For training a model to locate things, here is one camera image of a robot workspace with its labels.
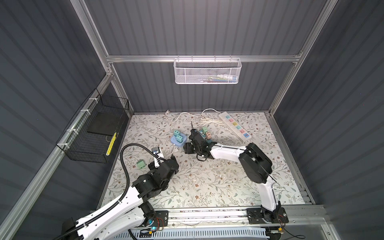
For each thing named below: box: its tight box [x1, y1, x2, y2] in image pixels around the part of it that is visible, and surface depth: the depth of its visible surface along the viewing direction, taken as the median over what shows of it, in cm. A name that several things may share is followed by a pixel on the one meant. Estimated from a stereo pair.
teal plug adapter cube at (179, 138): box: [176, 134, 184, 143], surface depth 99 cm
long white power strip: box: [218, 111, 252, 142], surface depth 111 cm
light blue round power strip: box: [170, 132, 188, 147], surface depth 102 cm
